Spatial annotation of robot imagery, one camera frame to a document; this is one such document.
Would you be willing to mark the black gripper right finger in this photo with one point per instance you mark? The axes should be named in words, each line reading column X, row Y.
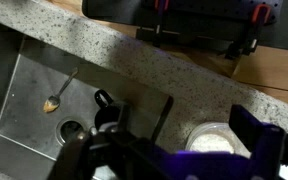
column 250, row 130

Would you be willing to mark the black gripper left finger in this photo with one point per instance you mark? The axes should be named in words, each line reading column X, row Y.
column 123, row 115

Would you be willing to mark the clear plastic bowl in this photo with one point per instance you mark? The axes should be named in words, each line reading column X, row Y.
column 217, row 126

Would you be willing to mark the round sink drain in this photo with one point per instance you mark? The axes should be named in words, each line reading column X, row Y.
column 71, row 128

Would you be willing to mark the metal spoon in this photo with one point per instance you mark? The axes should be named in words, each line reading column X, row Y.
column 53, row 101

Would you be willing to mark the stainless steel sink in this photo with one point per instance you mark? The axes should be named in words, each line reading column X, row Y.
column 30, row 83

